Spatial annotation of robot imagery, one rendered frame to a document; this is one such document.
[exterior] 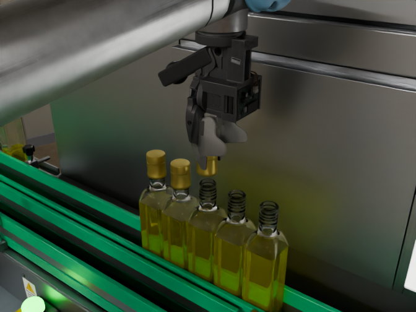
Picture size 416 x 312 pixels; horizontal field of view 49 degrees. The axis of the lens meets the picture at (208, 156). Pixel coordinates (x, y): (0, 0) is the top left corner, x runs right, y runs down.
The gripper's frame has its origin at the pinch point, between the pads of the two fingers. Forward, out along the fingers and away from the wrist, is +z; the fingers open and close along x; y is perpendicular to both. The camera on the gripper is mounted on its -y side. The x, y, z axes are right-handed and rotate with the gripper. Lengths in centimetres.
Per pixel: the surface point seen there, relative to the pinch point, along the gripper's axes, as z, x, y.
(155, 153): 2.9, 0.1, -11.5
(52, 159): 119, 121, -227
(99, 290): 26.9, -13.2, -15.1
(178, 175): 4.4, -1.7, -4.9
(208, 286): 22.7, -4.2, 3.2
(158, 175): 6.5, -0.9, -10.1
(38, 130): 107, 132, -256
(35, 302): 33.7, -18.3, -29.0
